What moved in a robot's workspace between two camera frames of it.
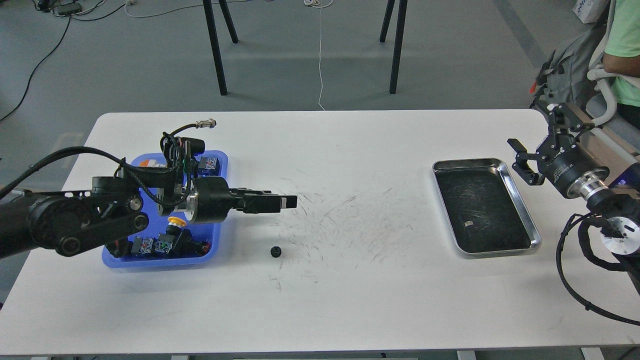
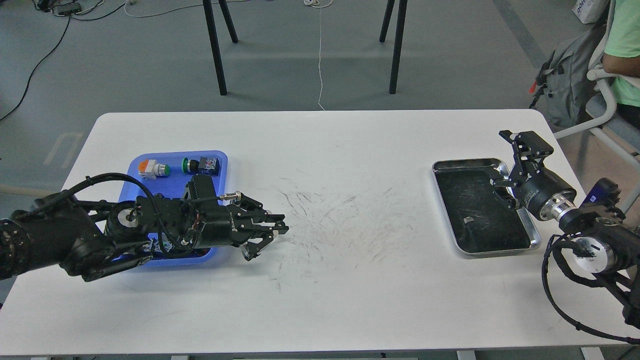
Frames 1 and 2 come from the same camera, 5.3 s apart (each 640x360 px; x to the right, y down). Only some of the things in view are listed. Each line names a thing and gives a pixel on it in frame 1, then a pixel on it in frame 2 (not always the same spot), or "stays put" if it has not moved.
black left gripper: x=215 y=198 → x=227 y=225
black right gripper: x=563 y=160 → x=533 y=184
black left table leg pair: x=212 y=38 stays put
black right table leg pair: x=402 y=15 stays put
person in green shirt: x=622 y=58 stays put
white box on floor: x=589 y=11 stays put
